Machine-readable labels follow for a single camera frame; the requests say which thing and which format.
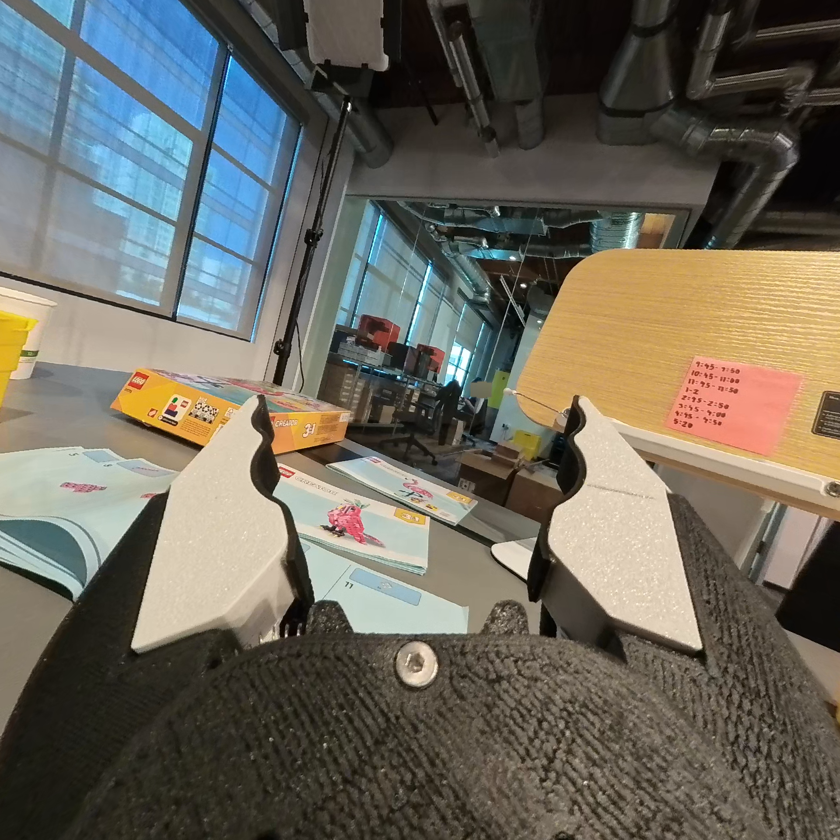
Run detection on pink sticky note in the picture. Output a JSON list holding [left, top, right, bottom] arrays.
[[664, 354, 805, 457]]

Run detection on white paper cup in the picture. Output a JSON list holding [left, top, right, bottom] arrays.
[[0, 287, 59, 380]]

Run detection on black office chair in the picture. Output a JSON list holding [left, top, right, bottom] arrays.
[[392, 400, 435, 468]]

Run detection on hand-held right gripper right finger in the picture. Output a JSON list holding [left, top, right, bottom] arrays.
[[527, 395, 707, 660]]

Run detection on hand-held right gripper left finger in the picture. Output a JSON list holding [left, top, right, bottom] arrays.
[[131, 394, 316, 655]]

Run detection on metal ceiling ducts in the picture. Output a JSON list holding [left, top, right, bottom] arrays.
[[420, 0, 840, 250]]

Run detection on wooden book stand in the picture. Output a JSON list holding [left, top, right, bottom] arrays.
[[492, 248, 840, 578]]

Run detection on white light panel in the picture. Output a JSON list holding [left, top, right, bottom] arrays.
[[303, 0, 389, 96]]

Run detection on black light stand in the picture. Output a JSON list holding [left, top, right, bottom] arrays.
[[272, 95, 352, 388]]

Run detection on open instruction booklet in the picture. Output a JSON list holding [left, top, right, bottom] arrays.
[[0, 446, 470, 634]]

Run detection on closed booklet with flamingo print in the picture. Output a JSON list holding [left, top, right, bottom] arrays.
[[326, 455, 478, 526]]

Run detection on cardboard box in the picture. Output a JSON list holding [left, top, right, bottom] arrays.
[[459, 453, 514, 503], [505, 469, 559, 522]]

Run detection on closed booklet with bird print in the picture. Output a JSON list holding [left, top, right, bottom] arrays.
[[272, 462, 431, 576]]

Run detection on orange toy set box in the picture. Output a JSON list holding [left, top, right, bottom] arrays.
[[109, 369, 352, 455]]

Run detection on large window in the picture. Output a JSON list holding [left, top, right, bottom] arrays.
[[0, 0, 303, 342]]

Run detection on yellow plastic bin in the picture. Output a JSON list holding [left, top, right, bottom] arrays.
[[0, 310, 39, 404]]

